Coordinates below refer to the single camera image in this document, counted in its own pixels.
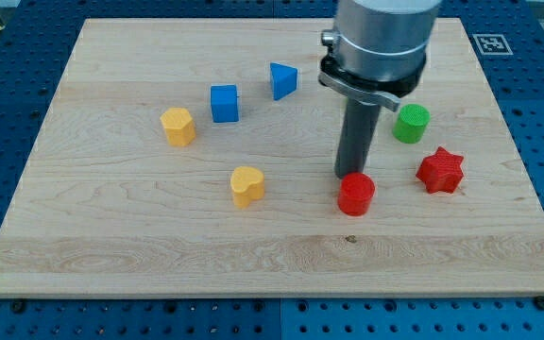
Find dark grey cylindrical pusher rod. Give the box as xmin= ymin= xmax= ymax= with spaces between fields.
xmin=334 ymin=99 xmax=381 ymax=179

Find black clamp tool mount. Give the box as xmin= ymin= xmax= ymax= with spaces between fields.
xmin=318 ymin=55 xmax=426 ymax=111

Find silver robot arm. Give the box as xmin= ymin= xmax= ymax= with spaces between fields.
xmin=318 ymin=0 xmax=442 ymax=179

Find green cylinder block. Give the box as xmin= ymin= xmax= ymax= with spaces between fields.
xmin=392 ymin=104 xmax=431 ymax=144

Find red cylinder block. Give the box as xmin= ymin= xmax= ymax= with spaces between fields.
xmin=337 ymin=172 xmax=376 ymax=216

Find blue triangle block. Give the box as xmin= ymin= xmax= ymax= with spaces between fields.
xmin=270 ymin=62 xmax=298 ymax=101

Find red star block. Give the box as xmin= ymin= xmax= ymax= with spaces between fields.
xmin=416 ymin=146 xmax=464 ymax=194

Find white fiducial marker tag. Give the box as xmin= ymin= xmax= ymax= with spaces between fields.
xmin=472 ymin=33 xmax=513 ymax=56

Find yellow heart block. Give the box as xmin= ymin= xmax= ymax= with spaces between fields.
xmin=230 ymin=166 xmax=265 ymax=209

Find blue cube block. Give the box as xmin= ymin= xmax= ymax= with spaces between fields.
xmin=210 ymin=85 xmax=239 ymax=123

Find yellow hexagon block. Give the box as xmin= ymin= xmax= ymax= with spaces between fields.
xmin=160 ymin=108 xmax=196 ymax=146

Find light wooden board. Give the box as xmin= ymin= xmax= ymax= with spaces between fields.
xmin=0 ymin=19 xmax=544 ymax=298

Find black bolt front right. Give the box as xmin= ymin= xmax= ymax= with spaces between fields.
xmin=533 ymin=296 xmax=544 ymax=311

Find black bolt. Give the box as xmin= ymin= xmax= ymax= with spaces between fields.
xmin=9 ymin=299 xmax=26 ymax=315
xmin=533 ymin=296 xmax=544 ymax=311

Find black bolt front left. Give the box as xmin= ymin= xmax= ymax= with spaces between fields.
xmin=9 ymin=299 xmax=26 ymax=315

